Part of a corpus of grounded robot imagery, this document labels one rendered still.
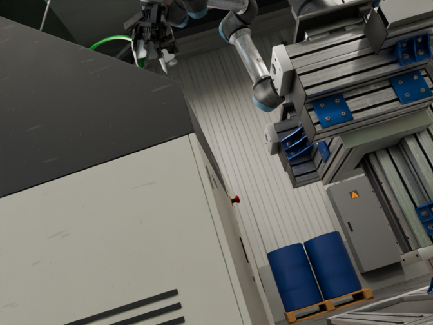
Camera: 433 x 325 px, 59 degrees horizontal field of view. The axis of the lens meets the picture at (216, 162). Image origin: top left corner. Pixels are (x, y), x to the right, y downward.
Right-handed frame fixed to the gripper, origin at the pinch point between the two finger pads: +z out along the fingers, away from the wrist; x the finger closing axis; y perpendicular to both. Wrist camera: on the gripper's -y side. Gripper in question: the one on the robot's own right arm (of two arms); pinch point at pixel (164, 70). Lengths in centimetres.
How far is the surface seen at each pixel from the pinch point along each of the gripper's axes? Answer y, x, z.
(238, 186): 3, 649, -142
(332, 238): 114, 473, 32
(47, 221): -35, -33, 56
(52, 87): -28.7, -33.4, 17.2
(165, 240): -7, -33, 70
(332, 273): 95, 472, 78
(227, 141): 13, 653, -248
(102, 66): -13.1, -33.4, 16.0
